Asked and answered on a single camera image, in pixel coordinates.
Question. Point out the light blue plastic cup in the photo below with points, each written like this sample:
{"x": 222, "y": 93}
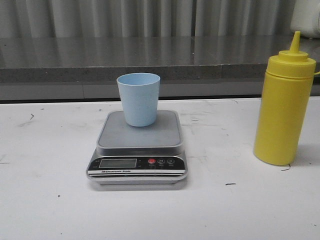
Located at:
{"x": 139, "y": 94}

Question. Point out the yellow squeeze bottle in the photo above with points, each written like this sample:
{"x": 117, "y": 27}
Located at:
{"x": 286, "y": 91}

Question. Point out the silver digital kitchen scale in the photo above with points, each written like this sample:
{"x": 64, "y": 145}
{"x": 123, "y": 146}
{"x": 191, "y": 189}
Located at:
{"x": 148, "y": 155}

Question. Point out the grey stone countertop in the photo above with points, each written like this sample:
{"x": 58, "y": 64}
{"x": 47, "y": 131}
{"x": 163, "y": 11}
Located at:
{"x": 76, "y": 69}

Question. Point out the white rice cooker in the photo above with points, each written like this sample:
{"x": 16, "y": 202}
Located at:
{"x": 306, "y": 18}

